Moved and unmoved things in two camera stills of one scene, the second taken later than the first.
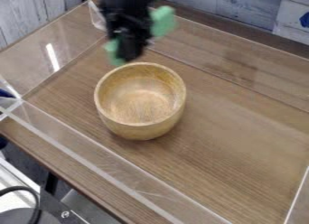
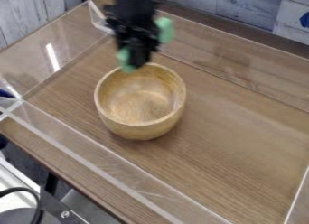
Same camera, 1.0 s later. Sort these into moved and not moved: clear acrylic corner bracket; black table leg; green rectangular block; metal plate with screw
Moved: green rectangular block
Not moved: metal plate with screw; clear acrylic corner bracket; black table leg
